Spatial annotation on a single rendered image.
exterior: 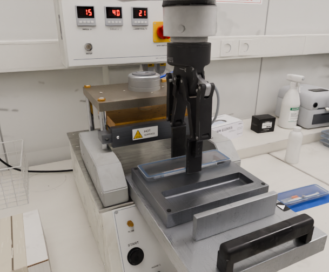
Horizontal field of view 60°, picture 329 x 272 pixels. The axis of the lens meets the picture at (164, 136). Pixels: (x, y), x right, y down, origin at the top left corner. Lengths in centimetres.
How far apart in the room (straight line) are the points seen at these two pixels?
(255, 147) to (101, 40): 74
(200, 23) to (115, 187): 33
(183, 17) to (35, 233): 53
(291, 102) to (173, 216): 108
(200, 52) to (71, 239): 56
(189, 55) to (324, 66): 151
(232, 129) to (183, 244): 87
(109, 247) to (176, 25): 42
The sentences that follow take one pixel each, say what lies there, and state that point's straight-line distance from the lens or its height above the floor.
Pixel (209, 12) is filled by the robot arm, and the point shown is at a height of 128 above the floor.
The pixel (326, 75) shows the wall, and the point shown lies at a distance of 197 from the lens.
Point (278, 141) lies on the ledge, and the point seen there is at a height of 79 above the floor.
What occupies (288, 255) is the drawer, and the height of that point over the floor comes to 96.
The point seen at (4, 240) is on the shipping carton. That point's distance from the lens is 72.
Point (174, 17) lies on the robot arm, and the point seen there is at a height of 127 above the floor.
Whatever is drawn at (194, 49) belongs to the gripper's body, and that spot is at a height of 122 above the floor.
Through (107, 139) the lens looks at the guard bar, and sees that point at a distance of 62.
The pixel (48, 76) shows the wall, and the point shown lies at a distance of 114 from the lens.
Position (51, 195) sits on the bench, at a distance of 100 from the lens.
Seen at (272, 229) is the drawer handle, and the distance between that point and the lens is 42.
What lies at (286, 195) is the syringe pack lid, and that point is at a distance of 97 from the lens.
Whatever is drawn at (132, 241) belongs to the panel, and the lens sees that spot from 60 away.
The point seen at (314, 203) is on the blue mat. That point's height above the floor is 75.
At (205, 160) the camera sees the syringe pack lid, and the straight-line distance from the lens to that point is 58.
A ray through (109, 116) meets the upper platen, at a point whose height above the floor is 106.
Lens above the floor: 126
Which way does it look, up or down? 21 degrees down
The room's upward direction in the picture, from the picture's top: straight up
